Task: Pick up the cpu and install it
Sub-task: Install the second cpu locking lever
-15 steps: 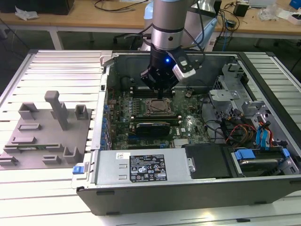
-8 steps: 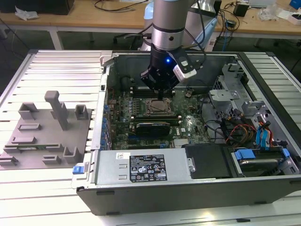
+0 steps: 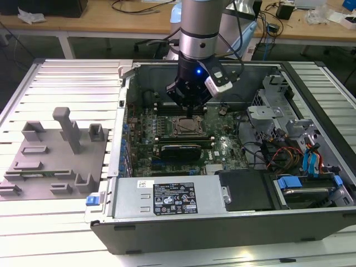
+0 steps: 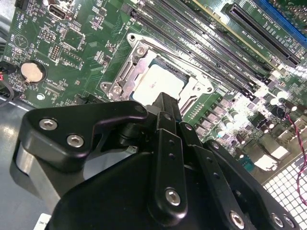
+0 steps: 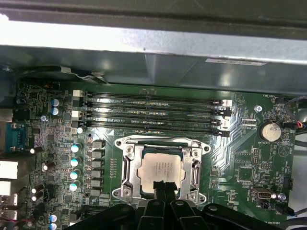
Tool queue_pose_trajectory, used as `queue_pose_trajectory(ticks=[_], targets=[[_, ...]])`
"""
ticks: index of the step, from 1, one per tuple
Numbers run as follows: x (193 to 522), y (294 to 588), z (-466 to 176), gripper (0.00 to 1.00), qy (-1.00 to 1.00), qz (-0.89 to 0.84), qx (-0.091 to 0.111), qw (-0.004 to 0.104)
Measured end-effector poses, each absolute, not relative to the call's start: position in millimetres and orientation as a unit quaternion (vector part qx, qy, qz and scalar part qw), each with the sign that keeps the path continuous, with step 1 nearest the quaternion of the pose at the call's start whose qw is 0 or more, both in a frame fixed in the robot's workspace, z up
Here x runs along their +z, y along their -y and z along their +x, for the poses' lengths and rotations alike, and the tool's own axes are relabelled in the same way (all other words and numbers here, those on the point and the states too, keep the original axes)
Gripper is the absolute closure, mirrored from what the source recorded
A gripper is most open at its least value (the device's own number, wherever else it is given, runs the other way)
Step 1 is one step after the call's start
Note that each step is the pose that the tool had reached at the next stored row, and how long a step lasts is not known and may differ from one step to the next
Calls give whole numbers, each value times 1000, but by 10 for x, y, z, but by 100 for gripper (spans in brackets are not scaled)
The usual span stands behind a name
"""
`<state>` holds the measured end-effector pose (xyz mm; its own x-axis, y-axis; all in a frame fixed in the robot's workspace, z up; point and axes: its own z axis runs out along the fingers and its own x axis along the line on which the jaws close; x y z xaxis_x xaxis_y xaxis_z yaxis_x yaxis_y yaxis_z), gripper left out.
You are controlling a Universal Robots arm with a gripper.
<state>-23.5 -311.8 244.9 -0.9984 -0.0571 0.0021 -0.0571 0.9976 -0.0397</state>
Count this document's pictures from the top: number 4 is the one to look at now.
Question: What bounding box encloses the metal socket cover frame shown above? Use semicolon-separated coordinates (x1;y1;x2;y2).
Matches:
124;39;215;113

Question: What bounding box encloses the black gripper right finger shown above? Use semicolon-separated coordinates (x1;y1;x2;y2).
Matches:
171;95;302;230

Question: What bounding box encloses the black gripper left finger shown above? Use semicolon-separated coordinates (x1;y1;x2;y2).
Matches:
9;92;189;223

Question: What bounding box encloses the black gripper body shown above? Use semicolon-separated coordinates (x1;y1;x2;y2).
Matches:
47;150;226;230

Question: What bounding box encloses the silver CPU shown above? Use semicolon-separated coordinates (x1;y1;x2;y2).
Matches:
129;57;192;104

